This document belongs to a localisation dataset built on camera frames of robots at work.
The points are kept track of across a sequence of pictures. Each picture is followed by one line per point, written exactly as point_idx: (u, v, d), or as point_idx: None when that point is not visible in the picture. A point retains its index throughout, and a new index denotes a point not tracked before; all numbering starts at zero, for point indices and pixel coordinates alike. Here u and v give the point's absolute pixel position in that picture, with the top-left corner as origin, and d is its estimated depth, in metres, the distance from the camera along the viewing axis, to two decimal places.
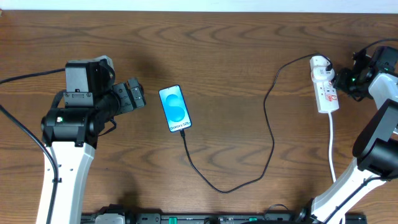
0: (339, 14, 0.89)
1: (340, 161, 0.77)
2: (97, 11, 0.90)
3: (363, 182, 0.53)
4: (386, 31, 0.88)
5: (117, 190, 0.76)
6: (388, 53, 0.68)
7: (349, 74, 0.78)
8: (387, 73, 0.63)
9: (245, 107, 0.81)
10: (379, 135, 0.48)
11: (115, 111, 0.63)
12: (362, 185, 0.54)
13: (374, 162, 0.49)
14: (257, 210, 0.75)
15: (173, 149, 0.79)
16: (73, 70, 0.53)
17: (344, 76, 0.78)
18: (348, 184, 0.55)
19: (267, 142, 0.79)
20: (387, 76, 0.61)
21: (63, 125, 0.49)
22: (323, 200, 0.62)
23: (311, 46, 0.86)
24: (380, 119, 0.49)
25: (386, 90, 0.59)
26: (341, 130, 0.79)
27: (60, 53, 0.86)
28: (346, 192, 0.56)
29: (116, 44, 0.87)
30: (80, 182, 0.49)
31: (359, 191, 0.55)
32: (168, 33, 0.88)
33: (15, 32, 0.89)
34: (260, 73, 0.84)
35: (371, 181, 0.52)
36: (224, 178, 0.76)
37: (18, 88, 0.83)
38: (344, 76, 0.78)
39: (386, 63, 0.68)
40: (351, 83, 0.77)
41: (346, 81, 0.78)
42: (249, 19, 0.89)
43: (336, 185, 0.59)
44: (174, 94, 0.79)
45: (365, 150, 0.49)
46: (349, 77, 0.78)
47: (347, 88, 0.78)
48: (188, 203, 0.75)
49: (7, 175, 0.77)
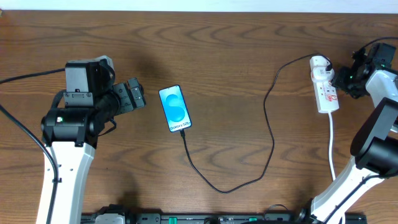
0: (339, 14, 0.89)
1: (340, 161, 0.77)
2: (97, 11, 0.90)
3: (362, 181, 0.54)
4: (386, 31, 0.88)
5: (117, 189, 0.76)
6: (384, 50, 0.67)
7: (347, 73, 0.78)
8: (383, 69, 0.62)
9: (245, 107, 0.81)
10: (375, 134, 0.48)
11: (115, 111, 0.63)
12: (361, 183, 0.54)
13: (372, 160, 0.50)
14: (257, 210, 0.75)
15: (173, 149, 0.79)
16: (73, 70, 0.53)
17: (342, 74, 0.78)
18: (347, 183, 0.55)
19: (267, 142, 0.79)
20: (384, 73, 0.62)
21: (63, 125, 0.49)
22: (323, 199, 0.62)
23: (311, 46, 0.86)
24: (377, 118, 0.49)
25: (382, 88, 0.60)
26: (341, 130, 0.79)
27: (60, 54, 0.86)
28: (346, 191, 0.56)
29: (116, 44, 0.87)
30: (79, 182, 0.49)
31: (357, 190, 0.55)
32: (168, 33, 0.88)
33: (15, 32, 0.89)
34: (260, 73, 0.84)
35: (369, 179, 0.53)
36: (224, 178, 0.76)
37: (18, 88, 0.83)
38: (342, 74, 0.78)
39: (382, 60, 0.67)
40: (349, 81, 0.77)
41: (344, 79, 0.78)
42: (249, 19, 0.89)
43: (334, 185, 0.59)
44: (174, 94, 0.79)
45: (362, 148, 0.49)
46: (346, 75, 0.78)
47: (345, 86, 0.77)
48: (188, 203, 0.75)
49: (8, 175, 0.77)
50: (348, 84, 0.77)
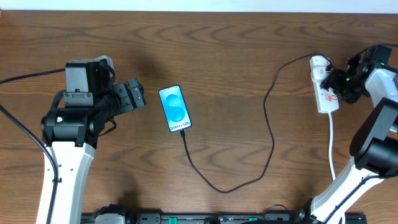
0: (339, 14, 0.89)
1: (340, 161, 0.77)
2: (97, 12, 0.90)
3: (361, 181, 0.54)
4: (385, 31, 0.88)
5: (117, 190, 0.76)
6: (380, 51, 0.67)
7: (343, 76, 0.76)
8: (382, 68, 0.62)
9: (245, 107, 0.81)
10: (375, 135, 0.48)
11: (115, 111, 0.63)
12: (360, 183, 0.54)
13: (372, 161, 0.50)
14: (257, 210, 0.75)
15: (173, 149, 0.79)
16: (73, 70, 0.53)
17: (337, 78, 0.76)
18: (346, 183, 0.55)
19: (267, 142, 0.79)
20: (383, 71, 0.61)
21: (63, 125, 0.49)
22: (323, 199, 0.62)
23: (311, 46, 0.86)
24: (377, 119, 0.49)
25: (382, 86, 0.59)
26: (341, 130, 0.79)
27: (60, 54, 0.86)
28: (345, 191, 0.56)
29: (116, 44, 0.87)
30: (79, 182, 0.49)
31: (357, 190, 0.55)
32: (168, 33, 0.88)
33: (15, 32, 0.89)
34: (260, 73, 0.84)
35: (369, 179, 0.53)
36: (224, 178, 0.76)
37: (18, 88, 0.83)
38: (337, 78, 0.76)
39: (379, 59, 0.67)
40: (344, 84, 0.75)
41: (339, 83, 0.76)
42: (249, 19, 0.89)
43: (334, 184, 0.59)
44: (174, 94, 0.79)
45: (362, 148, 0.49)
46: (342, 79, 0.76)
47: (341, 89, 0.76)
48: (188, 203, 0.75)
49: (8, 175, 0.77)
50: (343, 88, 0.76)
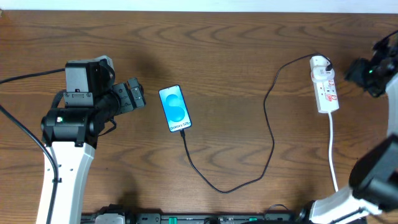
0: (339, 14, 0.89)
1: (340, 161, 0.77)
2: (97, 12, 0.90)
3: (359, 209, 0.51)
4: (385, 31, 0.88)
5: (117, 190, 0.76)
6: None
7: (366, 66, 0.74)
8: None
9: (245, 107, 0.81)
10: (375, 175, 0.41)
11: (115, 111, 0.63)
12: (358, 211, 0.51)
13: (372, 196, 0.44)
14: (257, 210, 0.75)
15: (173, 149, 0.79)
16: (73, 70, 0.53)
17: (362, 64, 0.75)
18: (344, 206, 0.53)
19: (267, 142, 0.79)
20: None
21: (63, 125, 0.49)
22: (322, 209, 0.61)
23: (311, 46, 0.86)
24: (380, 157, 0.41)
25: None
26: (341, 130, 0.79)
27: (60, 54, 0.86)
28: (342, 213, 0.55)
29: (116, 44, 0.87)
30: (79, 182, 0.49)
31: (354, 214, 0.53)
32: (168, 33, 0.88)
33: (15, 32, 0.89)
34: (260, 72, 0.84)
35: (366, 210, 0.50)
36: (224, 178, 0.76)
37: (18, 88, 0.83)
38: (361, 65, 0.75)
39: None
40: (367, 76, 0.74)
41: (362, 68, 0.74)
42: (249, 19, 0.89)
43: (334, 200, 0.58)
44: (174, 94, 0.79)
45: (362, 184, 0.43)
46: (365, 70, 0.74)
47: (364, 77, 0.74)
48: (188, 203, 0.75)
49: (8, 175, 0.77)
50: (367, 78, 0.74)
